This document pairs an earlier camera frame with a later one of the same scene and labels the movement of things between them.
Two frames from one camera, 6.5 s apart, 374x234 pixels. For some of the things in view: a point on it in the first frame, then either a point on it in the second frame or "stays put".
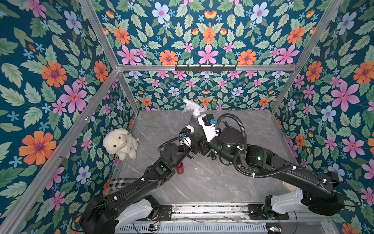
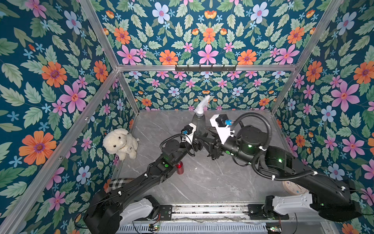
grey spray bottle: x=197 y=127 stays put
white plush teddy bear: x=120 y=142 stays put
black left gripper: x=194 y=148 stays put
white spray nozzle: x=196 y=108 to x=199 y=109
